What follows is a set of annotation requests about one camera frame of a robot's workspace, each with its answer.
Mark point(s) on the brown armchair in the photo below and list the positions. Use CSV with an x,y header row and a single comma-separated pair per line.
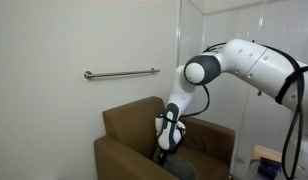
x,y
127,126

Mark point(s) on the steel wall grab bar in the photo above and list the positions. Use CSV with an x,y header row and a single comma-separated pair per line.
x,y
120,73

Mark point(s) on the purple object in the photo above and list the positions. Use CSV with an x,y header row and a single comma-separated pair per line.
x,y
269,167

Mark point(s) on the glass shower enclosure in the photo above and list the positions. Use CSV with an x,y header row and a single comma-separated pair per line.
x,y
189,36

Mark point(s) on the wooden stool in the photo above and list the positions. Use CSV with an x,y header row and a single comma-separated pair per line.
x,y
265,152

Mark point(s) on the grey towel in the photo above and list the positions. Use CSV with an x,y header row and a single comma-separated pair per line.
x,y
180,168

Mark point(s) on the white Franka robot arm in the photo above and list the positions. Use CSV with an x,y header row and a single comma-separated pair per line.
x,y
254,63

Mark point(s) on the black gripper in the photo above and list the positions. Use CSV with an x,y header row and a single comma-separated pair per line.
x,y
163,156

